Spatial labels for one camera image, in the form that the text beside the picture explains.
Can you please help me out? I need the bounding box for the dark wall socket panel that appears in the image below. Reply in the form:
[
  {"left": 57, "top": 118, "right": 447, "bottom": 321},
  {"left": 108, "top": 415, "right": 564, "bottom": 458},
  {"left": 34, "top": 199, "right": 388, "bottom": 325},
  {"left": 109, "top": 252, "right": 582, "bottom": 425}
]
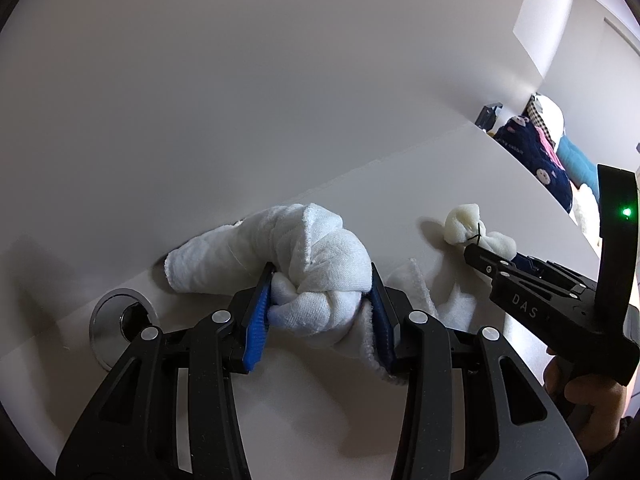
[{"left": 474, "top": 102, "right": 503, "bottom": 132}]

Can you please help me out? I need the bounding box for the checkered white pillow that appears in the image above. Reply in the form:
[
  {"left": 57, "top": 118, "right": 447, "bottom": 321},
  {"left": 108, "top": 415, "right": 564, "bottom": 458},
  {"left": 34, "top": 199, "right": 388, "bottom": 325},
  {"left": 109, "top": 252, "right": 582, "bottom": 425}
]
[{"left": 524, "top": 93, "right": 565, "bottom": 151}]

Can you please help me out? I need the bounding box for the pink cloth on bed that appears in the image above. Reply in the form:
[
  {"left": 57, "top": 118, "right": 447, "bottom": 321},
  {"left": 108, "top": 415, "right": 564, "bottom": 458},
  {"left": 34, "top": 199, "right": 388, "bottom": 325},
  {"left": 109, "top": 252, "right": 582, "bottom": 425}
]
[{"left": 535, "top": 127, "right": 564, "bottom": 169}]

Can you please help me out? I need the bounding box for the person hand holding gripper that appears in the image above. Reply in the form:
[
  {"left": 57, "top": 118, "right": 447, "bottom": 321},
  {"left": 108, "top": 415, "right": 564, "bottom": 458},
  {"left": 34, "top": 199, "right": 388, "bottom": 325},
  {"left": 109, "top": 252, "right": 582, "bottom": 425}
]
[{"left": 544, "top": 356, "right": 630, "bottom": 455}]

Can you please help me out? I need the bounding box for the navy patterned blanket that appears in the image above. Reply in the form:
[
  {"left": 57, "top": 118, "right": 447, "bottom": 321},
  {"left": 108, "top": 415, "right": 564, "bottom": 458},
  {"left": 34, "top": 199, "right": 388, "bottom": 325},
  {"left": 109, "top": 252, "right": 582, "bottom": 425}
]
[{"left": 494, "top": 116, "right": 573, "bottom": 212}]

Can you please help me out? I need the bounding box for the white knotted towel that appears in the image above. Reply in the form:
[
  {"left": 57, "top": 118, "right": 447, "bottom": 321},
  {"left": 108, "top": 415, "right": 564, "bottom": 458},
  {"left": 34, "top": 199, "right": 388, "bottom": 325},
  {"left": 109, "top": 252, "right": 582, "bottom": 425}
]
[{"left": 162, "top": 201, "right": 478, "bottom": 387}]

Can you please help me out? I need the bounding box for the silver cable grommet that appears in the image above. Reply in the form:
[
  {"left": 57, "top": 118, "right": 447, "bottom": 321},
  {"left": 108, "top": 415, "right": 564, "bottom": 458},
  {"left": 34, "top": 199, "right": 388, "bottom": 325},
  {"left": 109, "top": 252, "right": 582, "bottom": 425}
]
[{"left": 89, "top": 288, "right": 160, "bottom": 370}]

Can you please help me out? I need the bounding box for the blue long cushion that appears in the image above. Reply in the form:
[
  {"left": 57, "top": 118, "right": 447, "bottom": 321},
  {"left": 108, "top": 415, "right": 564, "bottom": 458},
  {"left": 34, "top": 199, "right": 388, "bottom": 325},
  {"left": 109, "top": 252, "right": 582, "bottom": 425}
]
[{"left": 556, "top": 134, "right": 600, "bottom": 202}]

